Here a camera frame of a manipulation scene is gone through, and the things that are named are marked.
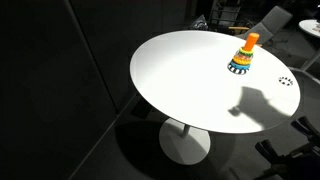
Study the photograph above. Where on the black white striped stacker base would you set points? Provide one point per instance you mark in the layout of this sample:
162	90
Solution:
235	71

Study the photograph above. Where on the patterned dark cushion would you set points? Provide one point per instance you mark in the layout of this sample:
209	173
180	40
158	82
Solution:
200	24

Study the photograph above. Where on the white table pedestal base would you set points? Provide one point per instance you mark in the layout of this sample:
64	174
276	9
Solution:
186	146

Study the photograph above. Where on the black metal chair frame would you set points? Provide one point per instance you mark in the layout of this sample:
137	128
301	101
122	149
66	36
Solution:
226	15

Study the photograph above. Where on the orange stacking post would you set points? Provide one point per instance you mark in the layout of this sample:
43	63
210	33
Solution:
251	41

